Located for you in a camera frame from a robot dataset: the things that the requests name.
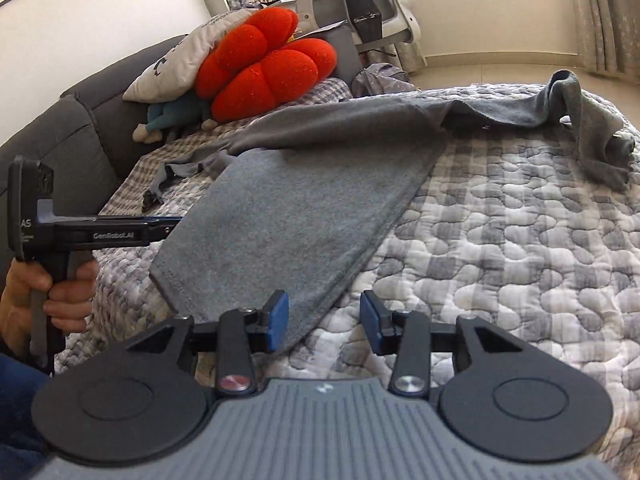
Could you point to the grey bedside box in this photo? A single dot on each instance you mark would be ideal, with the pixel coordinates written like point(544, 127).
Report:
point(345, 55)

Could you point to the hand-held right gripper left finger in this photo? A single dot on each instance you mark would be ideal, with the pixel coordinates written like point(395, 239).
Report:
point(277, 320)

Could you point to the star print curtain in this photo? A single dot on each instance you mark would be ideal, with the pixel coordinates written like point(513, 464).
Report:
point(605, 15)

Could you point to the grey sweater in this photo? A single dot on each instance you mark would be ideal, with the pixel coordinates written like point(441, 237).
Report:
point(310, 220)

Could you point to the red flower cushion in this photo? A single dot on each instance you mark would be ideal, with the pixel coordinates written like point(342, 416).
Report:
point(260, 70)

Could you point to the person's left hand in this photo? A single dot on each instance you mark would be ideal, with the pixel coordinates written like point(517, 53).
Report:
point(75, 295)

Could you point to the grey sofa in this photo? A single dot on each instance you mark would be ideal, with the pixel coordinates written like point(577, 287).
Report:
point(65, 135)

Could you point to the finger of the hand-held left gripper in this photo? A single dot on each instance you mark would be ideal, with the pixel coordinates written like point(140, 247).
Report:
point(165, 220)

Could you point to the person's blue jeans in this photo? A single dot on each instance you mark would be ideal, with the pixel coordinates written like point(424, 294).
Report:
point(17, 400)

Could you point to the blue plush toy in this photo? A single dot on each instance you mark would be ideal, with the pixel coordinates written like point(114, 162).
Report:
point(170, 115)

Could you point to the white printed pillow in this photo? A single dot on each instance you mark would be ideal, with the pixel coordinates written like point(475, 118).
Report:
point(175, 60)

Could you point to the grey checked quilted bedspread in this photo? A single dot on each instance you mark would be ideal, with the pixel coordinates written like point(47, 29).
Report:
point(500, 240)

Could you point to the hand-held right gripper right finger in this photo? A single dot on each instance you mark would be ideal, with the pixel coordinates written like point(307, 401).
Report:
point(370, 322)

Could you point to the white office chair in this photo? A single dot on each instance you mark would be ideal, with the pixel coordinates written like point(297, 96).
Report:
point(400, 20)

